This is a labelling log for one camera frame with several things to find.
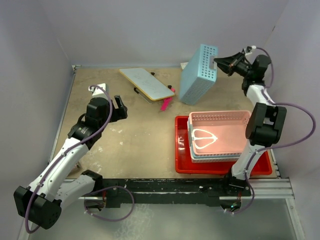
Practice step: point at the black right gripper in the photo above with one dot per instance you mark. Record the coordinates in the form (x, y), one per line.
(225, 66)

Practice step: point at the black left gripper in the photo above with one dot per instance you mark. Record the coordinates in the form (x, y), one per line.
(121, 113)

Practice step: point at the light blue perforated basket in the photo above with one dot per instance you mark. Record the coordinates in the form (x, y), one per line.
(199, 74)

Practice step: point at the pink perforated basket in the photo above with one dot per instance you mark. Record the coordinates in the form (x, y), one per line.
(209, 117)

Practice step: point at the white perforated basket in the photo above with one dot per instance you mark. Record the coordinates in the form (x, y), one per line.
(226, 157)

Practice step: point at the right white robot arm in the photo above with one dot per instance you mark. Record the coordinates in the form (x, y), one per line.
(265, 124)

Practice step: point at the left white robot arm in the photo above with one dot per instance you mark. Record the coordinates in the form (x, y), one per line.
(42, 202)

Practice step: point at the small white green box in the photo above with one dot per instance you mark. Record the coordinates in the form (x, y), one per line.
(183, 65)

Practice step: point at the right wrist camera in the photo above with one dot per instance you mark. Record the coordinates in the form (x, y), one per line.
(249, 50)

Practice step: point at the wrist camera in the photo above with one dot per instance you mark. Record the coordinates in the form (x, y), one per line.
(99, 92)
(249, 50)

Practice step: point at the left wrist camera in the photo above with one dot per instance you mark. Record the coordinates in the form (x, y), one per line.
(99, 92)

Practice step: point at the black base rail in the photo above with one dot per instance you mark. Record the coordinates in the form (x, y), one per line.
(189, 191)

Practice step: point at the aluminium table frame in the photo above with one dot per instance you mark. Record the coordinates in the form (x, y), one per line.
(143, 146)

